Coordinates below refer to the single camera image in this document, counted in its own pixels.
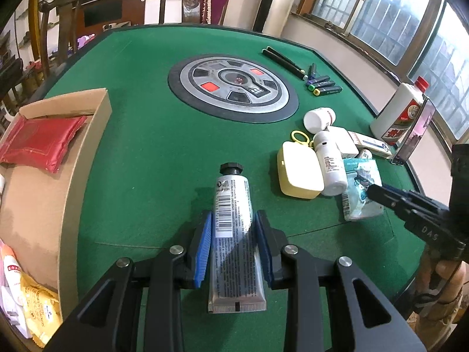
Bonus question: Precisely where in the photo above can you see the cardboard box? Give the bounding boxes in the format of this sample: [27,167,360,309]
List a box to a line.
[0,88,112,319]

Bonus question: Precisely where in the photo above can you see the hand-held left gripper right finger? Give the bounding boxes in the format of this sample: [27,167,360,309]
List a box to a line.
[254,209,420,352]

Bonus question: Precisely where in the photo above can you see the window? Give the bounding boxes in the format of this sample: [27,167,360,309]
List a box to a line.
[297,0,469,140]

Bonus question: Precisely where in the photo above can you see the white charger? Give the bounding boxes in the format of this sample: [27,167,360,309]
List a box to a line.
[328,126,360,158]

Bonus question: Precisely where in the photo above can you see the phone on stand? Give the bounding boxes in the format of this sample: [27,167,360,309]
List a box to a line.
[390,95,436,165]

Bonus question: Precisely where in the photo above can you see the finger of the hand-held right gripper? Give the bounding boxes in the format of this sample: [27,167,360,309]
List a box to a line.
[366,184,419,225]
[385,186,452,216]

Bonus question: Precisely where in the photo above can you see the yellow packet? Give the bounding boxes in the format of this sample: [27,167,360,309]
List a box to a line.
[20,275,61,347]

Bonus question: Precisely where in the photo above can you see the white pill bottle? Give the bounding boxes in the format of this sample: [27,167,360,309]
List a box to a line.
[303,107,337,134]

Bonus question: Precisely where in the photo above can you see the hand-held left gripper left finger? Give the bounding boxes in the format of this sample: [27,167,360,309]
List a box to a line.
[44,209,215,352]

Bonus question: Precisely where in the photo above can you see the round table control panel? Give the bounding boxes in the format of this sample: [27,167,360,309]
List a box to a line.
[168,54,299,123]

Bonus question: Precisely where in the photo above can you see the white orange packet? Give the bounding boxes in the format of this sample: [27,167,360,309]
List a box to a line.
[0,242,28,301]

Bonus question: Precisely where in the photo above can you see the blue printed tissue pack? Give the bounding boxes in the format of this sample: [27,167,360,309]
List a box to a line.
[341,157,385,222]

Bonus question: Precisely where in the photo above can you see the white orange ointment box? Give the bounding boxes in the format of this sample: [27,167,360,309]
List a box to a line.
[346,131,394,160]

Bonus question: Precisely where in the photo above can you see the long black pen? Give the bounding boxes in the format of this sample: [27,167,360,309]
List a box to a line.
[267,46,306,74]
[262,49,305,80]

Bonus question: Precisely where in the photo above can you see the white bottle with white cap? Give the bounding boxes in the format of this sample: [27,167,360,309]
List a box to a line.
[313,130,348,196]

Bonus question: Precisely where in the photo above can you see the white liquor bottle red cap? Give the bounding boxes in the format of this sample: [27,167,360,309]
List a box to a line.
[369,76,430,145]

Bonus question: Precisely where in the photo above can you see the pale yellow case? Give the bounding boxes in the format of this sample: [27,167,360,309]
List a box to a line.
[276,142,325,200]

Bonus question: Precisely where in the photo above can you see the grey tube with black cap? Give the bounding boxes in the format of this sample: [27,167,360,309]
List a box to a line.
[208,162,267,314]

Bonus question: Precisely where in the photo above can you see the red foil packet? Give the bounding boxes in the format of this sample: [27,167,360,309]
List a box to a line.
[0,115,88,174]

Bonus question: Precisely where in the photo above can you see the yellow scissors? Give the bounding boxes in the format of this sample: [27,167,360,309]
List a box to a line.
[290,130,315,147]

